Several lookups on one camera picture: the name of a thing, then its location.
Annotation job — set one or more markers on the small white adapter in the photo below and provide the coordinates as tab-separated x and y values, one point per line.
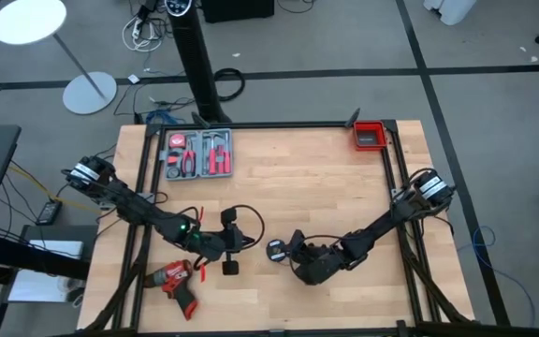
133	78

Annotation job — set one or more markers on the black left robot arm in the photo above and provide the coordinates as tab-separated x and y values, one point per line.
134	206

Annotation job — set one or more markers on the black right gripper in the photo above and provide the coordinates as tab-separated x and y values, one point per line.
318	264

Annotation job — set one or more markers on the white power strip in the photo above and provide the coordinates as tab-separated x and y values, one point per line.
141	33

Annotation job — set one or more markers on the red tape measure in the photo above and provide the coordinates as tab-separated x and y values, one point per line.
176	140

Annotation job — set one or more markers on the white round pedestal table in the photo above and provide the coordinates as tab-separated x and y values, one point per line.
28	21

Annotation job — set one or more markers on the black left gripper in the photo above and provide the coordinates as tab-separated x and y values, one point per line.
227	241

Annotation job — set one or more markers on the white plastic object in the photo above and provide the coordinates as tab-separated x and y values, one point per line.
449	9

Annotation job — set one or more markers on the red plastic bin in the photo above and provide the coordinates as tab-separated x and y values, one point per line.
369	136

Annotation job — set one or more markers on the white flat panel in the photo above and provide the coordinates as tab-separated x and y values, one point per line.
40	285
59	249

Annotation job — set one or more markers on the black power adapter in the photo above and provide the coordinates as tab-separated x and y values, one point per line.
48	211

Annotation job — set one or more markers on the black tower fan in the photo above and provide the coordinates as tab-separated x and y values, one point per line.
194	56

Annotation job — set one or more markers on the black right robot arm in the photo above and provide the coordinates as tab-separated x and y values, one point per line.
391	220

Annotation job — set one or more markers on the black box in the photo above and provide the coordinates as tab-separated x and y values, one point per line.
237	9

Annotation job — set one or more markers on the grey open tool case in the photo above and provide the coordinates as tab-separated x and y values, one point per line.
199	154

